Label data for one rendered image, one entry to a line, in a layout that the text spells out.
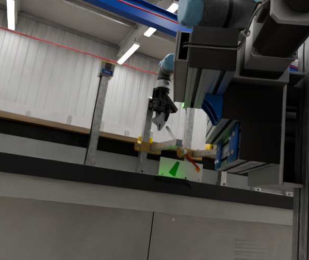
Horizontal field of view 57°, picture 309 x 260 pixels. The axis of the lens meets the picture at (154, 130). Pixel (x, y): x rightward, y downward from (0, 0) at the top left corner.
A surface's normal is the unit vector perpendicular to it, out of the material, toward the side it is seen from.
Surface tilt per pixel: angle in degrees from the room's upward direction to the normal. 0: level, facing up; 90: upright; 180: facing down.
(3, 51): 90
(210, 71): 180
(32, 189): 90
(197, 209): 90
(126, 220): 90
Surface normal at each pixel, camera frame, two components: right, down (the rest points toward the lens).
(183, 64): -0.13, 0.97
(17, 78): 0.44, -0.12
